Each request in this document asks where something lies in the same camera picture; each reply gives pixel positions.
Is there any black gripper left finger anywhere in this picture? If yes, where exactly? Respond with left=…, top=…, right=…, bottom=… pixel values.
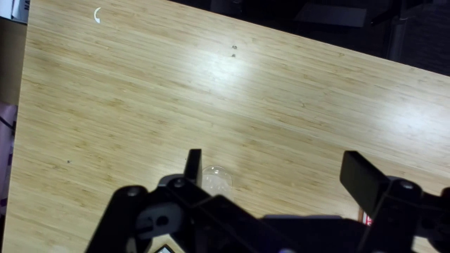
left=156, top=148, right=260, bottom=222

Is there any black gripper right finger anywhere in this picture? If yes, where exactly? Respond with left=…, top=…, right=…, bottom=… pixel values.
left=339, top=149, right=424, bottom=228

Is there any clear plastic stemless glass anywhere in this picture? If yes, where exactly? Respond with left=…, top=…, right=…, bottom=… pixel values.
left=199, top=165, right=235, bottom=199

